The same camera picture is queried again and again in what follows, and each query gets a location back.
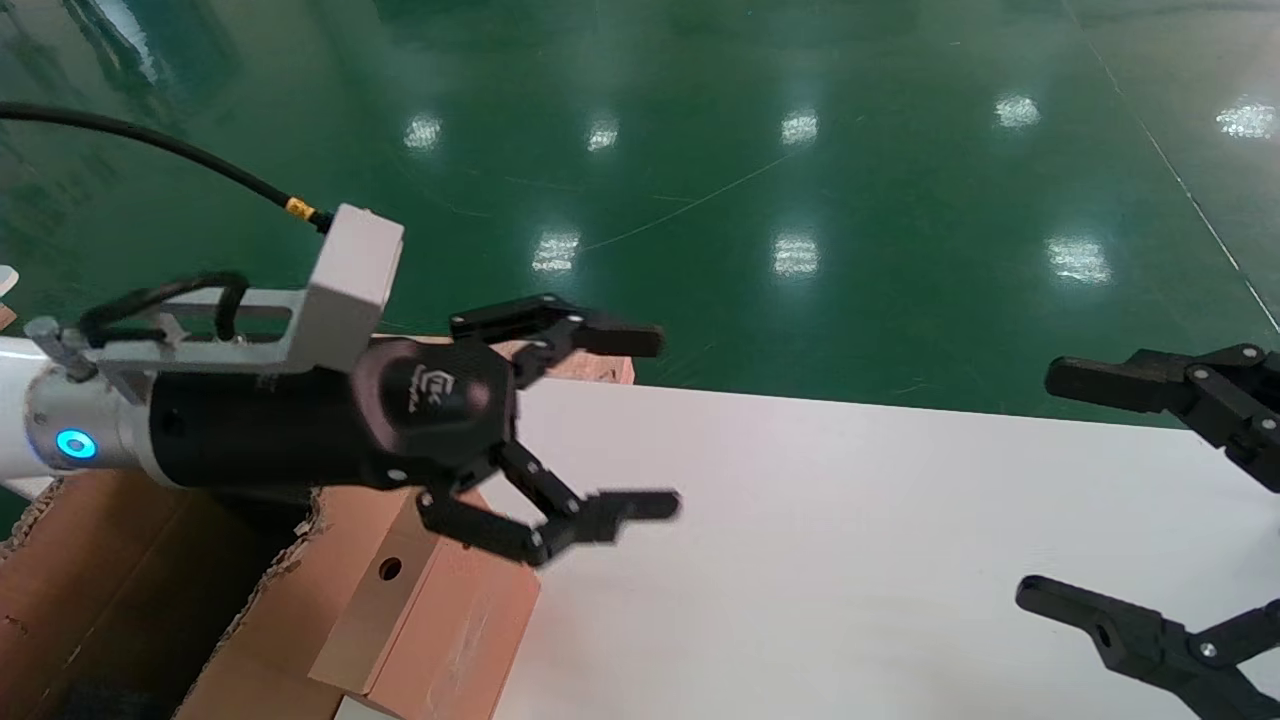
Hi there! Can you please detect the small cardboard box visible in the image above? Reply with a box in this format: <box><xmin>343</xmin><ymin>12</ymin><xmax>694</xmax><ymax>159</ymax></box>
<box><xmin>310</xmin><ymin>482</ymin><xmax>541</xmax><ymax>720</ymax></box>

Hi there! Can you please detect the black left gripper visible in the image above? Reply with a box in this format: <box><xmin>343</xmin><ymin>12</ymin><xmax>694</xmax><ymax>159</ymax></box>
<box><xmin>148</xmin><ymin>338</ymin><xmax>683</xmax><ymax>569</ymax></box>

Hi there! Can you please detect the large open cardboard box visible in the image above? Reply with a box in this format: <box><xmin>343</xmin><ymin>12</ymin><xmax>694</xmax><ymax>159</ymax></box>
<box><xmin>0</xmin><ymin>470</ymin><xmax>421</xmax><ymax>720</ymax></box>

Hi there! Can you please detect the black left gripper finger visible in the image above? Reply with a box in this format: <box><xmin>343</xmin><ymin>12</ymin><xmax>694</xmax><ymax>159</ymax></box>
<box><xmin>450</xmin><ymin>295</ymin><xmax>666</xmax><ymax>389</ymax></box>

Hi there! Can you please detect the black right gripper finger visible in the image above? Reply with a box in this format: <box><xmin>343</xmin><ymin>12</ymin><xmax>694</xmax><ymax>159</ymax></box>
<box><xmin>1045</xmin><ymin>343</ymin><xmax>1280</xmax><ymax>491</ymax></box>
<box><xmin>1015</xmin><ymin>575</ymin><xmax>1280</xmax><ymax>720</ymax></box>

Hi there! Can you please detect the short black cable loop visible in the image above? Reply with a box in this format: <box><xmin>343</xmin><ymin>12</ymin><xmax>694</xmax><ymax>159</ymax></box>
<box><xmin>78</xmin><ymin>272</ymin><xmax>251</xmax><ymax>347</ymax></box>

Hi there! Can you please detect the wooden pallet board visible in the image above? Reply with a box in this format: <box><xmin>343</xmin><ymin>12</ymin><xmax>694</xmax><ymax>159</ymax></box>
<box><xmin>415</xmin><ymin>335</ymin><xmax>636</xmax><ymax>387</ymax></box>

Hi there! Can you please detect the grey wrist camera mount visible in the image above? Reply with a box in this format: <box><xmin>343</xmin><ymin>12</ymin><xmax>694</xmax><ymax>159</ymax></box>
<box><xmin>25</xmin><ymin>203</ymin><xmax>406</xmax><ymax>403</ymax></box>

